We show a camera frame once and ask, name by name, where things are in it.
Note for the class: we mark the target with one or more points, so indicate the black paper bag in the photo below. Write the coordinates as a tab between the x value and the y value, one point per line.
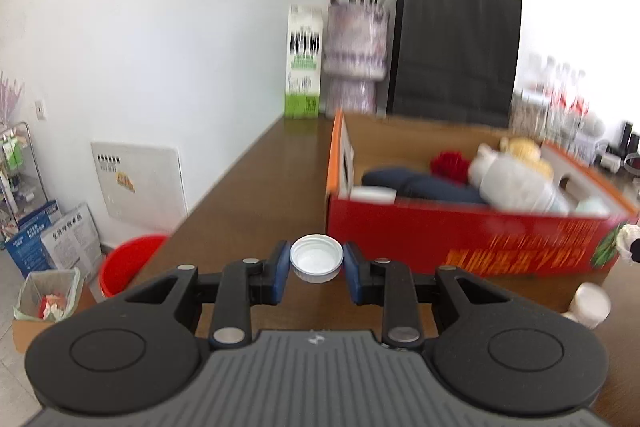
455	60

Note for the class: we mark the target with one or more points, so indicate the red plush rose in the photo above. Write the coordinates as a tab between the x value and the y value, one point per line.
452	166

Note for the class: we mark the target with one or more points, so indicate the clear seed container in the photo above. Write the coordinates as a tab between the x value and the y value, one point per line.
528	114

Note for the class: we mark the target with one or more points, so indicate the right water bottle red label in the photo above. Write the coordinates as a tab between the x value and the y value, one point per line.
579	105

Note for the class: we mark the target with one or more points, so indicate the purple speckled vase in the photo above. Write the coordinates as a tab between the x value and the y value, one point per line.
354	56

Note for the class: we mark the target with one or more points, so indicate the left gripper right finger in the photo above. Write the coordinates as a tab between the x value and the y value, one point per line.
492	348

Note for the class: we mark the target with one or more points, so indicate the blue white paper boxes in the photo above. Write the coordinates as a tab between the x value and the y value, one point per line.
48	240

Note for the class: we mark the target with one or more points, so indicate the white small jar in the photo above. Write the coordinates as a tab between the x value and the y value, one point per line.
590	306

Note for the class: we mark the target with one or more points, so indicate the middle water bottle red label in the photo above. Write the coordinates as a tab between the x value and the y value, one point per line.
565	84

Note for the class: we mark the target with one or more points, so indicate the white wall panel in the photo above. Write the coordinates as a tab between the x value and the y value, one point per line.
141	184

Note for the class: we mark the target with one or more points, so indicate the white green milk carton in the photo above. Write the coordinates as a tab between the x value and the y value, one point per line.
303	62

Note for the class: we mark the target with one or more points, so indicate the white tissue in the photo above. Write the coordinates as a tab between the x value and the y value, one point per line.
625	238

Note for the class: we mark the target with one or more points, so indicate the dark blue fabric bundle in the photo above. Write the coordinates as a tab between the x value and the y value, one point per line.
414	184

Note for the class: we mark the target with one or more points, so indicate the metal wire rack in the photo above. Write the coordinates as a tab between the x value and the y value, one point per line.
22	189

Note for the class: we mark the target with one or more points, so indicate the white bottle cap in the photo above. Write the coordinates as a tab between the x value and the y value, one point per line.
316	258

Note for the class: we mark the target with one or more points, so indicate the red plastic bucket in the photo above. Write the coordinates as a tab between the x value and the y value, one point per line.
123	263

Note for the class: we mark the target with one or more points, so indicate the orange cardboard box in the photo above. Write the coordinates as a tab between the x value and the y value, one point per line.
481	240

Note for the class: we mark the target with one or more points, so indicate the white yellow plush alpaca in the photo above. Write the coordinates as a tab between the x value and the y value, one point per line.
491	169

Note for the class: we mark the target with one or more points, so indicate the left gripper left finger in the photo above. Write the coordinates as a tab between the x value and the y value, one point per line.
141	347

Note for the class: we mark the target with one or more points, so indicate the white charger adapter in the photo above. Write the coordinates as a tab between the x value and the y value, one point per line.
610	162

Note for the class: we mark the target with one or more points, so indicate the water bottle red label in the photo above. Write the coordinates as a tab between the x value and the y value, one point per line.
551	83
565	84
579	105

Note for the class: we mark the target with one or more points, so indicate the left water bottle red label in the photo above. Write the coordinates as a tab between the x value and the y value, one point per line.
551	83

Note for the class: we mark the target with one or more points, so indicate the black small boxes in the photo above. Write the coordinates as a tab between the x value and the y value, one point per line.
629	141

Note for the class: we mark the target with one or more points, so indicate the white round speaker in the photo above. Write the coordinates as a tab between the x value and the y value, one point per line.
592	129

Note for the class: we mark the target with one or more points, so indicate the cardboard trash box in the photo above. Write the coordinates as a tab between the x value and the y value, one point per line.
46	298

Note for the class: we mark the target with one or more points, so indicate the white plastic bottle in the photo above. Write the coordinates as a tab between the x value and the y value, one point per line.
533	194

